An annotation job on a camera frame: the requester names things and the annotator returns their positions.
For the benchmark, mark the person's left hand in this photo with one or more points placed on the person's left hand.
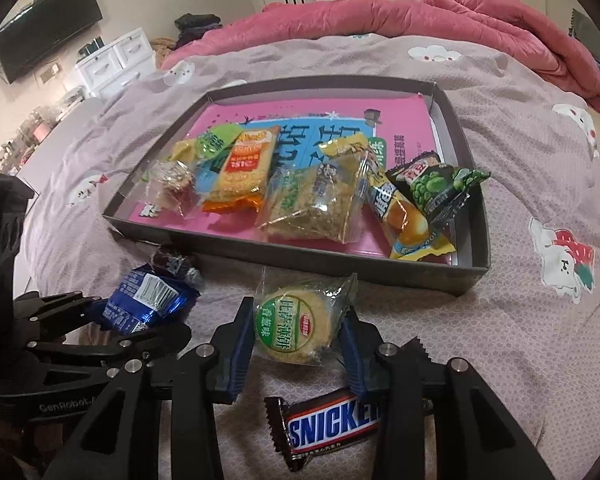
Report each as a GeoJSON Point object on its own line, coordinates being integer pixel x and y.
{"type": "Point", "coordinates": [20, 442]}

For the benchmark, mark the round biscuit clear packet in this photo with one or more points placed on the round biscuit clear packet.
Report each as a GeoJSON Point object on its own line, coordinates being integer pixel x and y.
{"type": "Point", "coordinates": [300, 320]}

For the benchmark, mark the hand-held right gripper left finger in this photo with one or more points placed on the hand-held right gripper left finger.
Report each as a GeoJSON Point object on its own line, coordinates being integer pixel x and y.
{"type": "Point", "coordinates": [242, 345]}

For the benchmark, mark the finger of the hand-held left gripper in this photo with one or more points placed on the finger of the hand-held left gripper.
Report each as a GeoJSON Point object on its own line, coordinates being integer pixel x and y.
{"type": "Point", "coordinates": [130, 342]}
{"type": "Point", "coordinates": [55, 310]}

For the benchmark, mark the dark clothes pile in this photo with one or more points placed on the dark clothes pile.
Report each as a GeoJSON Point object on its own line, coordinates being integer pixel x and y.
{"type": "Point", "coordinates": [197, 30]}

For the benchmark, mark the blue foil snack packet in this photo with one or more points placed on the blue foil snack packet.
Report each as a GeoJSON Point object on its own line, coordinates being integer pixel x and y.
{"type": "Point", "coordinates": [145, 300]}

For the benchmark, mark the grey shallow cardboard box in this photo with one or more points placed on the grey shallow cardboard box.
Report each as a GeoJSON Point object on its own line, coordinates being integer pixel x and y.
{"type": "Point", "coordinates": [475, 240]}

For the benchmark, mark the clear brown candy packet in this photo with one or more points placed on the clear brown candy packet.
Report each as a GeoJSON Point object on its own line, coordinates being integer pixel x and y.
{"type": "Point", "coordinates": [172, 177]}

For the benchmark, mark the grey fabric headboard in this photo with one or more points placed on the grey fabric headboard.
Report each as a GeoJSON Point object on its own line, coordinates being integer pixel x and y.
{"type": "Point", "coordinates": [582, 27]}

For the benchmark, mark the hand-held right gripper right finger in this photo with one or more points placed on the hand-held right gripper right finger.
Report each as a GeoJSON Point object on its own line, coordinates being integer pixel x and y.
{"type": "Point", "coordinates": [352, 355]}

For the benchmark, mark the green milk candy packet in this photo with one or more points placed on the green milk candy packet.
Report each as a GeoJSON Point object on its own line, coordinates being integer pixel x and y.
{"type": "Point", "coordinates": [212, 142]}

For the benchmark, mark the dark green pea packet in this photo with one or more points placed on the dark green pea packet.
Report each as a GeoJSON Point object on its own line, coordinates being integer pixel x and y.
{"type": "Point", "coordinates": [440, 185]}

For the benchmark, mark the clear seed bar packet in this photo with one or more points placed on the clear seed bar packet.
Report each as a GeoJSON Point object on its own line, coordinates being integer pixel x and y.
{"type": "Point", "coordinates": [310, 205]}

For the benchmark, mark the mauve printed bed sheet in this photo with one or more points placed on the mauve printed bed sheet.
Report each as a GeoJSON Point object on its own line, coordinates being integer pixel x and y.
{"type": "Point", "coordinates": [530, 310]}

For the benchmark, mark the long yellow cake packet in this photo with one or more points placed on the long yellow cake packet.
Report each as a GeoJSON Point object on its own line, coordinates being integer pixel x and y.
{"type": "Point", "coordinates": [405, 220]}

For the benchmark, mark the black flat television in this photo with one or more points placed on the black flat television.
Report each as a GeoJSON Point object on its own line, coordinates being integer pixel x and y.
{"type": "Point", "coordinates": [45, 30]}

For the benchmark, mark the small dark wrapped candy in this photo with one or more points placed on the small dark wrapped candy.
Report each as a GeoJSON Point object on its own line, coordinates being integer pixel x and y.
{"type": "Point", "coordinates": [172, 260]}

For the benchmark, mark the white drawer cabinet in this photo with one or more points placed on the white drawer cabinet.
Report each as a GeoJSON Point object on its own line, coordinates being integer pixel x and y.
{"type": "Point", "coordinates": [120, 57]}

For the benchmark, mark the brown chocolate bar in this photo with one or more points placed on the brown chocolate bar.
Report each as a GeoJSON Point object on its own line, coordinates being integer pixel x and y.
{"type": "Point", "coordinates": [330, 422]}

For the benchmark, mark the pink quilt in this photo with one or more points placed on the pink quilt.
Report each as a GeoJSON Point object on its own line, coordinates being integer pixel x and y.
{"type": "Point", "coordinates": [380, 15]}

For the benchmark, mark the pink picture book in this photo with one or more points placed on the pink picture book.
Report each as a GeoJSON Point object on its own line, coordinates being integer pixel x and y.
{"type": "Point", "coordinates": [300, 115]}

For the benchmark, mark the orange-ended yellow cracker packet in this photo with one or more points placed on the orange-ended yellow cracker packet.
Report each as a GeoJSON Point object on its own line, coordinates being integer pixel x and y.
{"type": "Point", "coordinates": [240, 170]}

